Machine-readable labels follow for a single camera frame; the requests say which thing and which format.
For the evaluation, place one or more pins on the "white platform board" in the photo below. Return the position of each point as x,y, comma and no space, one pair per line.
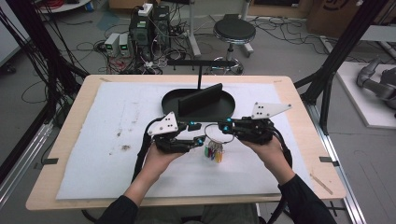
358,102

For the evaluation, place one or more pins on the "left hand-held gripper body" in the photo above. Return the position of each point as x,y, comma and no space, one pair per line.
171,143

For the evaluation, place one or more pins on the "aluminium rail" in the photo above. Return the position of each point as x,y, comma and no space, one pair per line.
342,186
21,165

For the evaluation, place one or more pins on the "person's right hand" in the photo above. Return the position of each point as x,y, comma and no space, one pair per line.
271,158

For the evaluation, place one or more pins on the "black metal frame post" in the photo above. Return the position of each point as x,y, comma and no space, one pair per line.
336,59
46,62

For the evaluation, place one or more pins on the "black tape strip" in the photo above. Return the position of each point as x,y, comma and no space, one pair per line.
330,161
49,161

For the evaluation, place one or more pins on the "brown cardboard box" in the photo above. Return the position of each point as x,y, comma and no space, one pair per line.
330,18

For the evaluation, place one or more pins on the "white bench power supply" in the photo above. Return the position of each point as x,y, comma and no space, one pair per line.
111,43
124,45

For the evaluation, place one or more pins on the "black oval tray with stand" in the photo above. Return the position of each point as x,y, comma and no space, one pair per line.
214,109

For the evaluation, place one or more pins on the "white foam mat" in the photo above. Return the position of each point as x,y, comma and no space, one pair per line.
102,174

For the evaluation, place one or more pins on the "black wallet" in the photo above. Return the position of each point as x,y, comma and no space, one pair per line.
199,99

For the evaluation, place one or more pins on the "person's left hand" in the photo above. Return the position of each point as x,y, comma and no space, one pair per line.
162,163

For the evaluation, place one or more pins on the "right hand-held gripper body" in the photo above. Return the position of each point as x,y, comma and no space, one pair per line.
252,129

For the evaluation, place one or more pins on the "white metal stand leg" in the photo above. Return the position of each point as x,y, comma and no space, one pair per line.
193,34

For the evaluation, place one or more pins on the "black round stool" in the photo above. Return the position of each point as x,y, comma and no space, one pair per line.
234,29

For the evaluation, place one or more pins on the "person's grey pants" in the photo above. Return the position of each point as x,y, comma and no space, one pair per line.
230,214

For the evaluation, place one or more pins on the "black computer tower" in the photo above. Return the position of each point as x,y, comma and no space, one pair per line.
141,34

